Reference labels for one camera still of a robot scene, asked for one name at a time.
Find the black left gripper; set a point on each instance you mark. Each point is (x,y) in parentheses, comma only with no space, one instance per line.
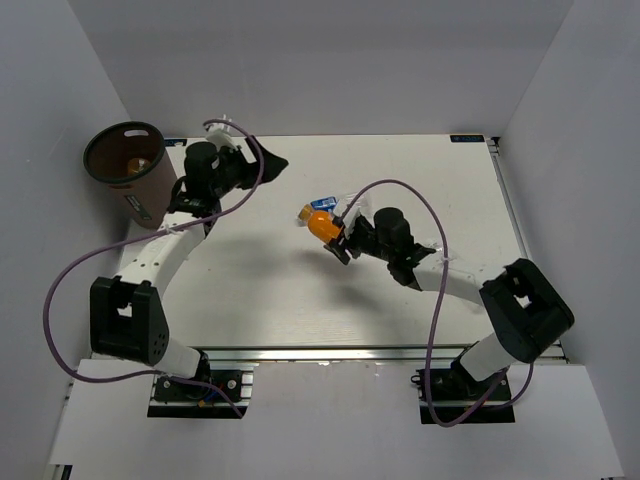
(251,170)

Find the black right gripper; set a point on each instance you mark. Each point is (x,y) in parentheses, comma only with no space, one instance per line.
(339,251)

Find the orange juice bottle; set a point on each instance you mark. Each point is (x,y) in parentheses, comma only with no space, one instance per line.
(320,224)

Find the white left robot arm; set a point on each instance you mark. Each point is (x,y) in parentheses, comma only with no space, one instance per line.
(127,319)

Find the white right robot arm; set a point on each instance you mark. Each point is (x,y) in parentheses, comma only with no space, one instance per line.
(482,359)

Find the small sticker near bin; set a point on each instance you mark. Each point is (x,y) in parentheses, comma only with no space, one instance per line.
(175,142)

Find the brown cylindrical bin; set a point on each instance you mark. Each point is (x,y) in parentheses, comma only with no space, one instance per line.
(145,196)

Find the blue label clear bottle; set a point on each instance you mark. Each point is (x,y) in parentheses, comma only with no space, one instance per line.
(334,204)

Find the blue table label sticker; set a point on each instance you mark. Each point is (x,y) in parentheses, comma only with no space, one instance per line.
(467,138)

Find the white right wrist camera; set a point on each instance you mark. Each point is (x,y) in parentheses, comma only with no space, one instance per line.
(348,210)

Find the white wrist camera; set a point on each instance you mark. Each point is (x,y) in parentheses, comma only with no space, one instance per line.
(348,210)
(218,134)

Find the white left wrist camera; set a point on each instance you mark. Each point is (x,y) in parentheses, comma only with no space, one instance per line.
(218,134)

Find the aluminium front rail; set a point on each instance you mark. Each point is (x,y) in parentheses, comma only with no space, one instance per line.
(321,354)

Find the aluminium rail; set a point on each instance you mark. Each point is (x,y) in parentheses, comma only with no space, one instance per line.
(321,354)
(520,225)

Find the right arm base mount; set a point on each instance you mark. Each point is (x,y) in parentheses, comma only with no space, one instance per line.
(452,397)

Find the aluminium right side rail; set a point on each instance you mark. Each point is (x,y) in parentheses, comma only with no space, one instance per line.
(520,225)

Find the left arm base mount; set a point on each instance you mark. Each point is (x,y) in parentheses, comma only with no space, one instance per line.
(171,399)

